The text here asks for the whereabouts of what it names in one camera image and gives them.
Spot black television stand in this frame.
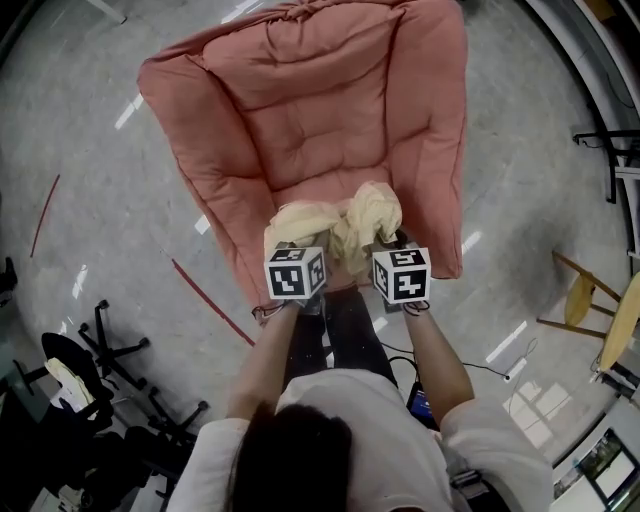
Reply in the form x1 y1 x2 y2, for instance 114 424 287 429
572 128 640 204

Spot lit computer monitor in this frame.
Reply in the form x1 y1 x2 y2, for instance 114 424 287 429
552 427 640 512

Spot cream folded cloth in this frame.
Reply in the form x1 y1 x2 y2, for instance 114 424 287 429
43 357 99 419

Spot person's white shirt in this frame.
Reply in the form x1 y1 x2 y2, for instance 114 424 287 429
164 369 556 512

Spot person's right forearm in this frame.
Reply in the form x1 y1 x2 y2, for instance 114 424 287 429
399 304 476 431

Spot pink cushioned armchair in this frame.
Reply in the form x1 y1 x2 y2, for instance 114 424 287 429
137 0 469 314

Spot person's black trousers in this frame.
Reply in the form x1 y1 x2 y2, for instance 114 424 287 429
287 287 401 391

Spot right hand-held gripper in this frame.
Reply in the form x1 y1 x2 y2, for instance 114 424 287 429
371 229 433 314

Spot wooden stool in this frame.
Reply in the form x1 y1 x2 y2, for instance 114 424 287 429
536 249 624 341

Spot cream yellow cloth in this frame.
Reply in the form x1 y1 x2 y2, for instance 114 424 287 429
263 180 405 279

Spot grey shoulder strap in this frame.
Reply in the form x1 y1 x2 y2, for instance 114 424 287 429
448 462 494 501

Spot person's left forearm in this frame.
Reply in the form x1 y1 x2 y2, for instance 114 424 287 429
225 299 301 421

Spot blue screen device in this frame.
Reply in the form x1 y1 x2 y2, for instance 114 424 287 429
405 382 441 431

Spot black office chair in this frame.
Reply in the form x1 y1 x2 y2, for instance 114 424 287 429
12 298 151 436
89 387 211 501

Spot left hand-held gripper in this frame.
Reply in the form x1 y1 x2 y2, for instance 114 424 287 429
263 242 330 316

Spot white power strip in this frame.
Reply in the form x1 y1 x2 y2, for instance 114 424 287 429
503 356 530 384

